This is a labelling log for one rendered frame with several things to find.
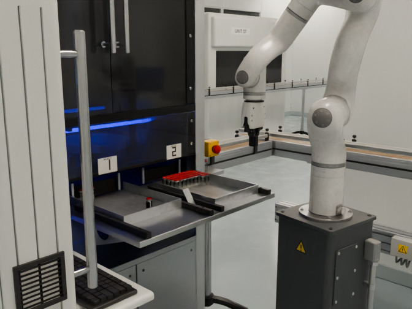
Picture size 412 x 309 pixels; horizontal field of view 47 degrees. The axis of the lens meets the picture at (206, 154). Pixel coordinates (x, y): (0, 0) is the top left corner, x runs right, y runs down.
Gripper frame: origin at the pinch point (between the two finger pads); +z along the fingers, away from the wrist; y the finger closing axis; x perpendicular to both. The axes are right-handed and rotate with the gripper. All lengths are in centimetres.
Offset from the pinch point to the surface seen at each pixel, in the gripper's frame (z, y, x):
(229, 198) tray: 20.7, 11.5, -2.2
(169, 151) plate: 7.8, 8.4, -37.2
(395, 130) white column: 13, -144, 2
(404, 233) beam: 55, -87, 30
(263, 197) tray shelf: 22.5, -3.7, 2.8
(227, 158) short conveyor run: 21, -43, -47
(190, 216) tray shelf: 22.3, 31.8, -3.4
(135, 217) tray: 21, 48, -12
